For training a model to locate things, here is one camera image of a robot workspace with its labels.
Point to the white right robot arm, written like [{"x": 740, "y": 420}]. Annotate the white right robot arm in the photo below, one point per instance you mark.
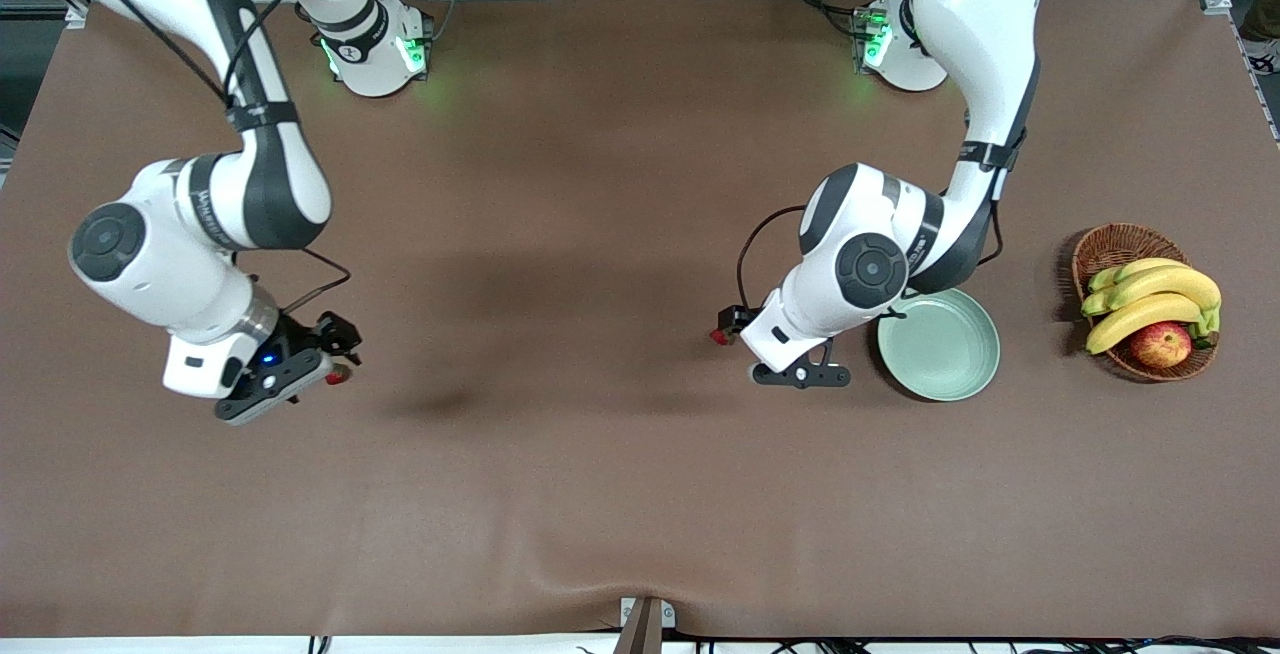
[{"x": 170, "y": 284}]

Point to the brown table cloth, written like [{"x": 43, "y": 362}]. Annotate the brown table cloth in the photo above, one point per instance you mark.
[{"x": 600, "y": 494}]

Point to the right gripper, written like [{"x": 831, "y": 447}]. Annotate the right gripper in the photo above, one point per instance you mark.
[{"x": 300, "y": 339}]

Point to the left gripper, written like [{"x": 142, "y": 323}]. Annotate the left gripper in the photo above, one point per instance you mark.
[{"x": 738, "y": 319}]

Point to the pale green plate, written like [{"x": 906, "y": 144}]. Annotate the pale green plate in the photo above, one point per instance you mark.
[{"x": 950, "y": 354}]

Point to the brown wicker basket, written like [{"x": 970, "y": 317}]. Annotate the brown wicker basket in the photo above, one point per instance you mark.
[{"x": 1110, "y": 249}]

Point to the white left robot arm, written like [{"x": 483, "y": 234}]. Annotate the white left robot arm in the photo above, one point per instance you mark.
[{"x": 980, "y": 34}]

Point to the small greenish yellow banana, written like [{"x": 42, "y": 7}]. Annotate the small greenish yellow banana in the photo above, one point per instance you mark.
[{"x": 1140, "y": 269}]

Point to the brown metal bar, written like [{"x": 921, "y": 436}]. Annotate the brown metal bar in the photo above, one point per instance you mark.
[{"x": 640, "y": 634}]

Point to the silver corner bracket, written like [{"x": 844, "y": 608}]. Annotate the silver corner bracket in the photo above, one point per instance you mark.
[{"x": 1218, "y": 4}]

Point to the red apple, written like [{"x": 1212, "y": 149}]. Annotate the red apple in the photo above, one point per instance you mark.
[{"x": 1160, "y": 344}]

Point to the silver metal bracket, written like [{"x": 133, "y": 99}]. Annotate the silver metal bracket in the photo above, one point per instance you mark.
[{"x": 667, "y": 614}]

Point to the white sneaker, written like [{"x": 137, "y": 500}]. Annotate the white sneaker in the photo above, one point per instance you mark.
[{"x": 1262, "y": 56}]

